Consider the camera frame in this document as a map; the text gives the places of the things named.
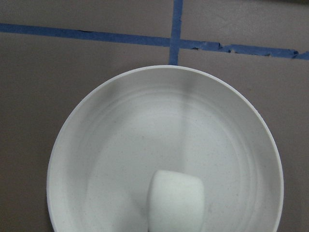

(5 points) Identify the beige round plate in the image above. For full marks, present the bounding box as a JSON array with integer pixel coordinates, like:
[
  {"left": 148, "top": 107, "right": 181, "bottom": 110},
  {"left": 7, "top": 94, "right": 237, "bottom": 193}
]
[{"left": 47, "top": 65, "right": 284, "bottom": 232}]

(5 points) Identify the white steamed bun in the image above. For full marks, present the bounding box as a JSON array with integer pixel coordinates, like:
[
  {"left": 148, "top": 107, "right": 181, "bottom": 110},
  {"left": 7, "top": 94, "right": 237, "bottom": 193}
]
[{"left": 147, "top": 170, "right": 205, "bottom": 232}]

